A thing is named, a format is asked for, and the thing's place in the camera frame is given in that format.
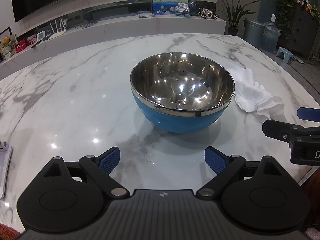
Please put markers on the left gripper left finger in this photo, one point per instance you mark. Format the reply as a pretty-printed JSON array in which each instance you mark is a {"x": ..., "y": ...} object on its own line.
[{"x": 98, "y": 170}]

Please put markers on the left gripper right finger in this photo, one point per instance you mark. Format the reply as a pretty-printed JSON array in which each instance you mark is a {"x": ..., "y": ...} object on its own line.
[{"x": 227, "y": 169}]

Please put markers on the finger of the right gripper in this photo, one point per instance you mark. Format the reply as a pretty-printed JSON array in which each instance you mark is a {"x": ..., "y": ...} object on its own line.
[
  {"x": 309, "y": 114},
  {"x": 283, "y": 131}
]

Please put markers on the white cloth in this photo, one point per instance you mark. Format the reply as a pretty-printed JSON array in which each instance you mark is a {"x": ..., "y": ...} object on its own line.
[{"x": 253, "y": 98}]

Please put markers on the blue stainless steel bowl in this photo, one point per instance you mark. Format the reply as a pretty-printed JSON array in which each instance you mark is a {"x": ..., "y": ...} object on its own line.
[{"x": 181, "y": 92}]

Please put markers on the light blue plastic stool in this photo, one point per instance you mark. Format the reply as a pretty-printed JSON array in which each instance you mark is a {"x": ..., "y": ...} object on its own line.
[{"x": 287, "y": 55}]

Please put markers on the dark wooden cabinet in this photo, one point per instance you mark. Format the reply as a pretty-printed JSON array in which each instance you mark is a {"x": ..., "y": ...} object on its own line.
[{"x": 303, "y": 34}]

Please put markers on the blue water bottle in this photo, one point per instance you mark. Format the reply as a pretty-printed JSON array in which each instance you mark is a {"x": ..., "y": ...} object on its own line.
[{"x": 270, "y": 37}]

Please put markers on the white device at table edge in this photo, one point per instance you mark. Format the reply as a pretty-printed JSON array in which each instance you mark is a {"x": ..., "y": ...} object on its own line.
[{"x": 5, "y": 156}]

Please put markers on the grey trash bin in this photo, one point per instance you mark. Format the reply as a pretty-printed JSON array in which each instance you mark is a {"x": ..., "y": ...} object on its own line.
[{"x": 253, "y": 32}]

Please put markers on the leafy plant on cabinet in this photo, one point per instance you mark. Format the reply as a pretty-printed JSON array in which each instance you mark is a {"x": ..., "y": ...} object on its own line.
[{"x": 284, "y": 14}]

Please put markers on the green potted plant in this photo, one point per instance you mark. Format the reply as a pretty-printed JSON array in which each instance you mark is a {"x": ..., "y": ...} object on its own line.
[{"x": 234, "y": 12}]

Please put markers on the black white toy figures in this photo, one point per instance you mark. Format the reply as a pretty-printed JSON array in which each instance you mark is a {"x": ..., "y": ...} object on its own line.
[{"x": 207, "y": 13}]

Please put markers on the white wifi router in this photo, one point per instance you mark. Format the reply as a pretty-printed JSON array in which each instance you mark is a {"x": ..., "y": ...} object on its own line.
[{"x": 58, "y": 29}]

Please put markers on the white marble tv console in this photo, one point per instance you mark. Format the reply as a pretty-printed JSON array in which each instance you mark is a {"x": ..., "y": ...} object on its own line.
[{"x": 108, "y": 30}]

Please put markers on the yellow plush toy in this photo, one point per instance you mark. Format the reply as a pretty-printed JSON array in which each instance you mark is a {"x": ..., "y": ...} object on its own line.
[{"x": 6, "y": 45}]

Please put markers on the white flat box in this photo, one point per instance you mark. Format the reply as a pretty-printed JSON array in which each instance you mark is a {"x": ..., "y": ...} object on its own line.
[{"x": 145, "y": 14}]

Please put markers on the lotus pond painting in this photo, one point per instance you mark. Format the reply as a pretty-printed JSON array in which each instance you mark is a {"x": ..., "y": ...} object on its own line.
[{"x": 165, "y": 7}]

